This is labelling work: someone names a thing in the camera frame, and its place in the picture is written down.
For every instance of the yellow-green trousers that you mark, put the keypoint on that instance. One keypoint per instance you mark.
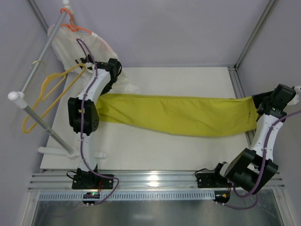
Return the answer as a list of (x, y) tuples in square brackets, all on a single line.
[(184, 116)]

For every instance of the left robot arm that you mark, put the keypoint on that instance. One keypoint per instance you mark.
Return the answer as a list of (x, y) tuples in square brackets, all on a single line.
[(84, 120)]

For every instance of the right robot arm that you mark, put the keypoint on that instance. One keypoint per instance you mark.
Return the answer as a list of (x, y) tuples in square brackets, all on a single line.
[(254, 166)]

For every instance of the yellow velvet hanger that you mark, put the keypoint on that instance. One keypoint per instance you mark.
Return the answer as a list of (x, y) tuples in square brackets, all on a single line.
[(43, 95)]

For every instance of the orange plastic hanger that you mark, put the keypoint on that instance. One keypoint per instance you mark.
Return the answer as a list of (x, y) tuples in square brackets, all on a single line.
[(71, 25)]

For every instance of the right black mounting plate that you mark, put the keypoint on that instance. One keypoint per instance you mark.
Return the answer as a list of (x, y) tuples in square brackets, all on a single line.
[(210, 179)]

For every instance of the black mounting plate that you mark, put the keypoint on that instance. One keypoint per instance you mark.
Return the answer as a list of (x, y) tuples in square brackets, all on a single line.
[(210, 179), (86, 180)]

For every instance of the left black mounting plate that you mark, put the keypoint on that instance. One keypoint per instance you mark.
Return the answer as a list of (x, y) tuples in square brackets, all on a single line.
[(86, 180)]

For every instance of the white printed t-shirt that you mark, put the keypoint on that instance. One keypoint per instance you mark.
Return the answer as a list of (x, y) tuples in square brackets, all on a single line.
[(72, 48)]

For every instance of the slotted cable duct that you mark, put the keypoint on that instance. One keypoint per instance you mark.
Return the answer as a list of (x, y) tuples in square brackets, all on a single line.
[(127, 196)]

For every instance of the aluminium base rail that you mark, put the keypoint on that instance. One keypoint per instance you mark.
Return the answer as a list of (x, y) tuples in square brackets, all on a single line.
[(128, 180)]

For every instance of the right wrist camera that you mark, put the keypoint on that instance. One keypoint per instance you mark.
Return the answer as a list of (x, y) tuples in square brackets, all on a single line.
[(296, 98)]

